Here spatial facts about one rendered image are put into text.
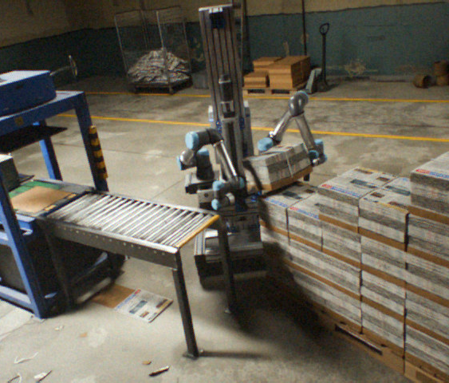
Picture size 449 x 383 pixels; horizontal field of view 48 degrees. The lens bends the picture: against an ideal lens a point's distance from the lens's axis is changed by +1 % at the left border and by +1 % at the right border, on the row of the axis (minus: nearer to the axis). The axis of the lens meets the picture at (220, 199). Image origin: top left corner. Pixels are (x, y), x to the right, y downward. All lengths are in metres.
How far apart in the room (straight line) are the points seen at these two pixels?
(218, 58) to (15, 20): 9.42
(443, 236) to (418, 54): 7.26
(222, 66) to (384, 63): 6.25
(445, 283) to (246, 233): 2.00
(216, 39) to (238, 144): 0.80
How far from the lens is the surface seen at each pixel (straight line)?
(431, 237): 2.65
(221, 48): 3.85
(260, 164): 3.41
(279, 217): 3.36
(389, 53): 9.79
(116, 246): 3.35
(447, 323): 2.86
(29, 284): 4.09
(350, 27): 9.95
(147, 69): 11.08
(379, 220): 2.80
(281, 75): 9.46
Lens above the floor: 2.29
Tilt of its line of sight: 25 degrees down
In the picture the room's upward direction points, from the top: 8 degrees counter-clockwise
